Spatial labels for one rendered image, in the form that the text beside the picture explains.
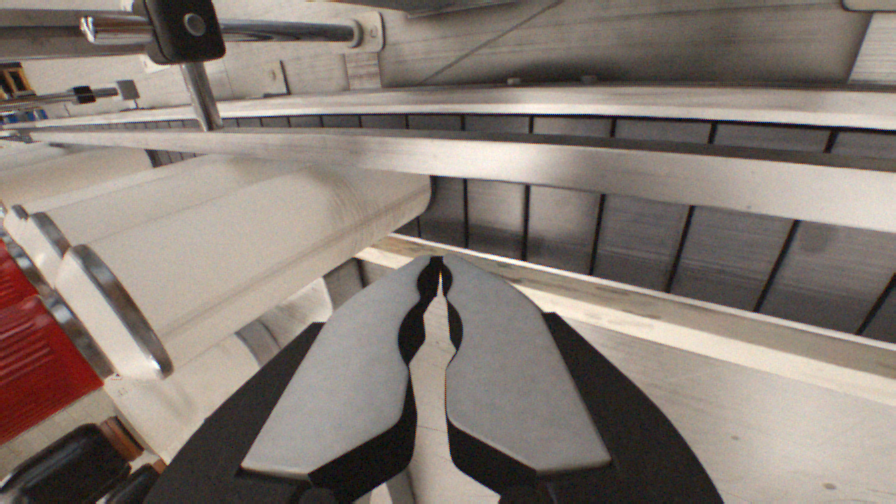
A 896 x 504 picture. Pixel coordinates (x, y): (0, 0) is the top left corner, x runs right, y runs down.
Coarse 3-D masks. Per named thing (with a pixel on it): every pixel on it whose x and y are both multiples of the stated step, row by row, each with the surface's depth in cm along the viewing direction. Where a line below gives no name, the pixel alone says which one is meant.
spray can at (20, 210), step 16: (192, 160) 26; (208, 160) 26; (128, 176) 22; (144, 176) 23; (160, 176) 23; (64, 192) 20; (80, 192) 20; (96, 192) 20; (16, 208) 18; (32, 208) 18; (48, 208) 18; (16, 224) 17; (0, 240) 17
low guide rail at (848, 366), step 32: (384, 256) 21; (416, 256) 20; (480, 256) 20; (544, 288) 17; (576, 288) 16; (608, 288) 16; (608, 320) 15; (640, 320) 14; (672, 320) 14; (704, 320) 14; (736, 320) 14; (704, 352) 13; (736, 352) 13; (768, 352) 12; (800, 352) 12; (832, 352) 12; (864, 352) 11; (832, 384) 11; (864, 384) 11
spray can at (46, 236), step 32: (224, 160) 18; (256, 160) 19; (128, 192) 14; (160, 192) 15; (192, 192) 16; (224, 192) 17; (32, 224) 12; (64, 224) 12; (96, 224) 13; (128, 224) 13; (0, 256) 11; (32, 256) 12; (0, 288) 11; (32, 288) 11
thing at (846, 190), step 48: (96, 144) 28; (144, 144) 22; (192, 144) 18; (240, 144) 16; (288, 144) 14; (336, 144) 12; (384, 144) 11; (432, 144) 10; (480, 144) 10; (528, 144) 9; (576, 144) 8; (624, 144) 8; (672, 144) 8; (624, 192) 8; (672, 192) 8; (720, 192) 7; (768, 192) 7; (816, 192) 6; (864, 192) 6
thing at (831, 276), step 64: (64, 128) 62; (128, 128) 44; (384, 128) 21; (448, 128) 19; (512, 128) 17; (576, 128) 15; (640, 128) 14; (704, 128) 13; (768, 128) 12; (448, 192) 21; (512, 192) 19; (576, 192) 17; (512, 256) 20; (576, 256) 18; (640, 256) 17; (704, 256) 15; (768, 256) 14; (832, 256) 12; (832, 320) 13
